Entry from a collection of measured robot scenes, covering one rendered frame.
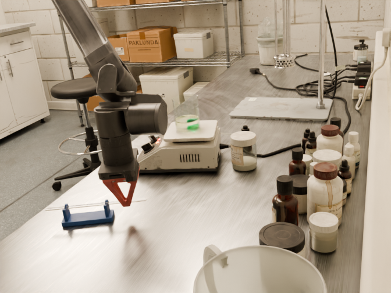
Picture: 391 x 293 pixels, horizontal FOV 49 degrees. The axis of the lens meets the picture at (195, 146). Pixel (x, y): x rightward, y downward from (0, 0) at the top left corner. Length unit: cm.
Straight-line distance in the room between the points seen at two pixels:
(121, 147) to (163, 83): 263
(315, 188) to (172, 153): 37
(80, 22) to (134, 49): 256
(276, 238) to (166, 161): 43
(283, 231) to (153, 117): 28
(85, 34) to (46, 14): 354
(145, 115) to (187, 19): 294
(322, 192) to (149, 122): 31
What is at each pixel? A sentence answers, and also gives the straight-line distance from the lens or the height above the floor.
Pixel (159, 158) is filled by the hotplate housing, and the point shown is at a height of 79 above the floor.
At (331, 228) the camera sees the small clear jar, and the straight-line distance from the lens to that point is 71.
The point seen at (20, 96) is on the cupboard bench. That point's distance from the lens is 397.
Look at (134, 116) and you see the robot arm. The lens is 74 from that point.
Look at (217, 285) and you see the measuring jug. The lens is 50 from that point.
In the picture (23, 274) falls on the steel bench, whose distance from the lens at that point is 79.
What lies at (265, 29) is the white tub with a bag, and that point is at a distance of 202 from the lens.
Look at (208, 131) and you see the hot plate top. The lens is 100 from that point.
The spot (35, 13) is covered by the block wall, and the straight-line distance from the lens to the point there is 448.
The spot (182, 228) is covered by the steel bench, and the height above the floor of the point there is 75.
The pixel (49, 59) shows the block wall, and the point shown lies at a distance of 449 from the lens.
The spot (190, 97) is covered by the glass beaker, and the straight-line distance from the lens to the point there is 102.
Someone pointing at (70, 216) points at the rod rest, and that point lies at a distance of 89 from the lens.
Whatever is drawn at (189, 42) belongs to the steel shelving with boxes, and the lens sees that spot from 332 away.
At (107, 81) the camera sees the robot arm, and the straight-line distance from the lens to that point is 77.
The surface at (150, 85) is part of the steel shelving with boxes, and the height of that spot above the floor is 37.
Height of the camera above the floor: 119
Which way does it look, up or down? 22 degrees down
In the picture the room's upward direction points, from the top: 6 degrees counter-clockwise
